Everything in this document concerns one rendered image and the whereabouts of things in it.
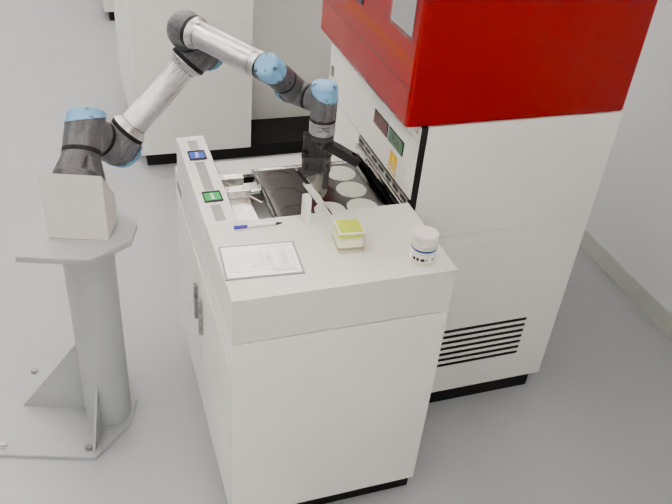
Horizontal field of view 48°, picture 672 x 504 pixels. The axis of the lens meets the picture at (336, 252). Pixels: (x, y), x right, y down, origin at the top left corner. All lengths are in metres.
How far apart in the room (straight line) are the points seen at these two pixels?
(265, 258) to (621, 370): 1.90
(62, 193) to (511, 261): 1.48
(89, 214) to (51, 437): 0.92
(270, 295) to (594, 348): 1.94
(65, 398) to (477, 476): 1.52
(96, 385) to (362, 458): 0.95
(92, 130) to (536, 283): 1.59
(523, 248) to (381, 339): 0.74
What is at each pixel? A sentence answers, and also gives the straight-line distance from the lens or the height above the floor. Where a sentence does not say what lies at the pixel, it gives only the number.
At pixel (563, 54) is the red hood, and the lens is 2.36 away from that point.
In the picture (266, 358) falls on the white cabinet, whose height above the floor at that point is 0.75.
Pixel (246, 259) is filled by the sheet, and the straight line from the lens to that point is 2.04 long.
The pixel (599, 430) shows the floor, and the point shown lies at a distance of 3.18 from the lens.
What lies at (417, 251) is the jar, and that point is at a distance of 2.05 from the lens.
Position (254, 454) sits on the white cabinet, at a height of 0.37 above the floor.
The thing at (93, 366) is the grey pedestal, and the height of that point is 0.31.
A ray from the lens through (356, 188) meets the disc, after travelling 2.52.
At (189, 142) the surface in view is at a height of 0.96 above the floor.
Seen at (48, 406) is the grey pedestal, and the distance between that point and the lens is 3.04.
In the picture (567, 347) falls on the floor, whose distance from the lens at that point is 3.49.
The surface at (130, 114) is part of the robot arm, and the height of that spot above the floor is 1.11.
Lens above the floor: 2.18
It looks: 35 degrees down
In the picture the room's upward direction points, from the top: 6 degrees clockwise
